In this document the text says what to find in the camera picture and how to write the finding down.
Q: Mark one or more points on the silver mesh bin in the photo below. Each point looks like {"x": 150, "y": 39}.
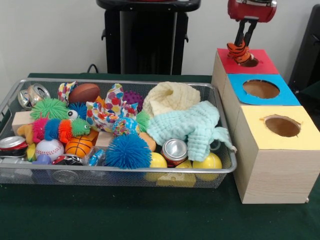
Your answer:
{"x": 125, "y": 176}

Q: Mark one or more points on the small orange basketball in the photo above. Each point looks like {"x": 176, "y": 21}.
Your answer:
{"x": 80, "y": 147}

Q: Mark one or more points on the rainbow spiky caterpillar toy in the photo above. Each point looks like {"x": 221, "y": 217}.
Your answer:
{"x": 62, "y": 128}

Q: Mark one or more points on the cream knitted cloth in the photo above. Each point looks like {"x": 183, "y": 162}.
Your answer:
{"x": 175, "y": 100}

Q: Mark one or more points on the small white baseball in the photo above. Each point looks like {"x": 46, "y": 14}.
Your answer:
{"x": 50, "y": 150}

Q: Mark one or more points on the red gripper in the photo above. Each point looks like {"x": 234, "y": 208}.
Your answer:
{"x": 250, "y": 13}

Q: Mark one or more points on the mint knitted cloth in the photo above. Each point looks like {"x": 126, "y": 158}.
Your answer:
{"x": 180, "y": 125}

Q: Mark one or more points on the green spiky ball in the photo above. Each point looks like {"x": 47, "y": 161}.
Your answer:
{"x": 47, "y": 108}

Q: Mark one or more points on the dark green table cloth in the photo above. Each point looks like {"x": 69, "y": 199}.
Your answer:
{"x": 313, "y": 97}
{"x": 125, "y": 215}

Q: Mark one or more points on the polka dot cloth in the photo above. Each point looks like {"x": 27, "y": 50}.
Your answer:
{"x": 107, "y": 115}

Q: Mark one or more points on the wooden box with three holes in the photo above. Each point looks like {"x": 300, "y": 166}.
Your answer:
{"x": 275, "y": 175}

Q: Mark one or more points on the blue spiky ball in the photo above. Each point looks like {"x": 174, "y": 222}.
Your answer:
{"x": 127, "y": 152}

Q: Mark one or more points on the small brown football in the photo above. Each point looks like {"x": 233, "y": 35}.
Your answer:
{"x": 85, "y": 93}

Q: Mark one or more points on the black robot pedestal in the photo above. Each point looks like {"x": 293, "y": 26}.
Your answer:
{"x": 147, "y": 37}

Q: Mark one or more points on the black upright panel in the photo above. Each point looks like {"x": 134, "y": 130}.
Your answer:
{"x": 308, "y": 50}

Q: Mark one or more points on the orange striped tiger plush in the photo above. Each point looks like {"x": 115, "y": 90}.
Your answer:
{"x": 240, "y": 53}

